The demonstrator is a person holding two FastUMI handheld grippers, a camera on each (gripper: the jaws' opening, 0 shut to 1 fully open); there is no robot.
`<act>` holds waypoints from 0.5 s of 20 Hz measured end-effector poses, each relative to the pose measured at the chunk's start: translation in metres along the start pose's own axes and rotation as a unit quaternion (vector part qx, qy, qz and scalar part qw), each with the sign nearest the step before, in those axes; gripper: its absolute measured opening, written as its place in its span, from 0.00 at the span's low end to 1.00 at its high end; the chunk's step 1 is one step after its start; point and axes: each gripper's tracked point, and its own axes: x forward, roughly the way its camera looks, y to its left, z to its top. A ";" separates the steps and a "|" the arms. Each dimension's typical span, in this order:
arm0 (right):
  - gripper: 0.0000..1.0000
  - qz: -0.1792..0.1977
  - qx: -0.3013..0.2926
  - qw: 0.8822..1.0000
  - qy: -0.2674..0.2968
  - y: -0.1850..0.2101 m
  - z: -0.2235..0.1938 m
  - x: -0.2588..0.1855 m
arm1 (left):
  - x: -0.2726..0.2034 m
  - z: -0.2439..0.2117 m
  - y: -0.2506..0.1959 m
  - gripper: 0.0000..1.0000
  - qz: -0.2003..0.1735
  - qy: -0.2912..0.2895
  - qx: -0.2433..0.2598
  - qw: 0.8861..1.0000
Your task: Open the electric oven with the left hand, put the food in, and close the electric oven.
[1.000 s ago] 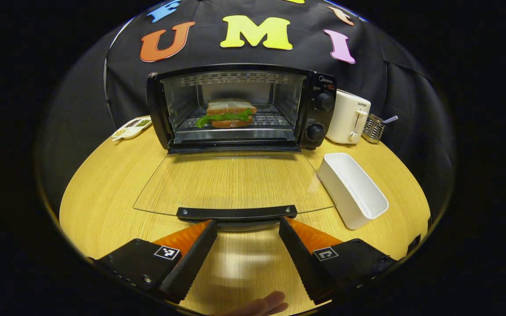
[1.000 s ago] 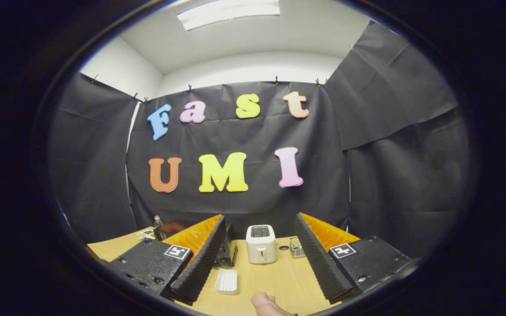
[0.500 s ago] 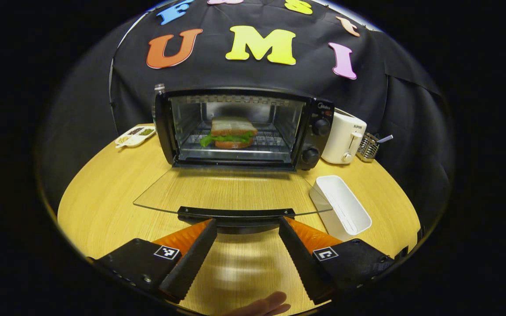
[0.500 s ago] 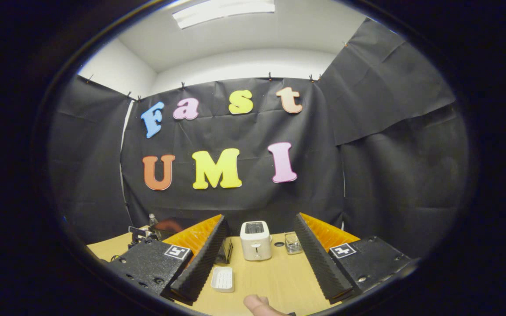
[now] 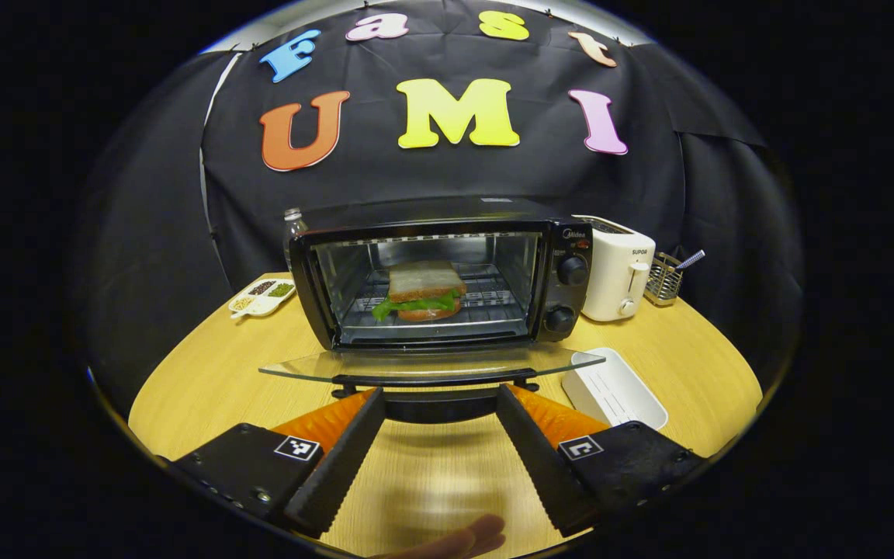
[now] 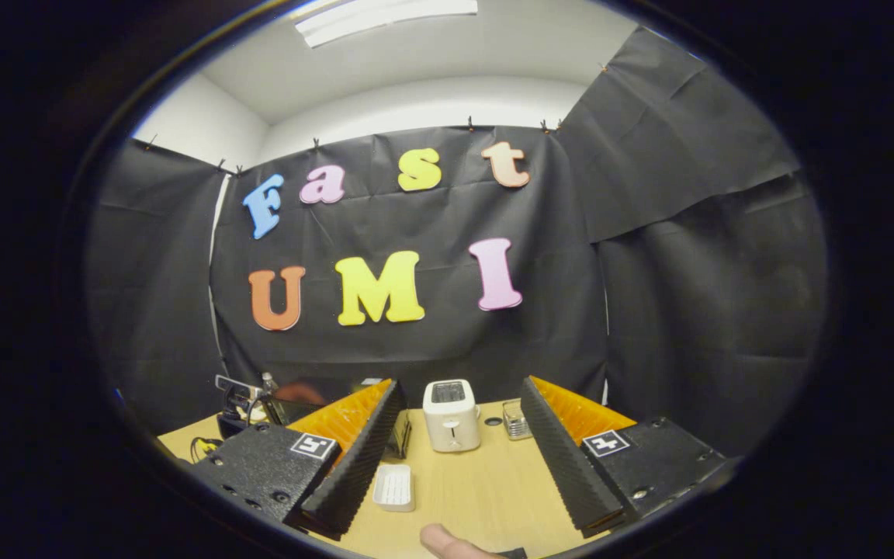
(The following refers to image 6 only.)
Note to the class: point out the white plastic tray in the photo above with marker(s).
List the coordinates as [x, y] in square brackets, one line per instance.
[394, 487]

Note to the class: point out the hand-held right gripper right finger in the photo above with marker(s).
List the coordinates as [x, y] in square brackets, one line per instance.
[563, 466]

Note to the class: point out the metal mesh basket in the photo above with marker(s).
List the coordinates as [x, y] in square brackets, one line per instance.
[517, 423]

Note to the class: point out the ceiling light panel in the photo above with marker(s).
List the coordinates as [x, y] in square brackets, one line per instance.
[385, 19]

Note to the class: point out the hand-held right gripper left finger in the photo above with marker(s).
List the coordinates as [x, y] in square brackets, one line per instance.
[362, 466]

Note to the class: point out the water bottle green label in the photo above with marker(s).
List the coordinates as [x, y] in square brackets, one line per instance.
[268, 384]

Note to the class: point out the white toaster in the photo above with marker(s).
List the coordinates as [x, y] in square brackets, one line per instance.
[451, 423]

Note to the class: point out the black backdrop cloth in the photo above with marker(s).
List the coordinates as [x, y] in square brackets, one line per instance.
[431, 217]

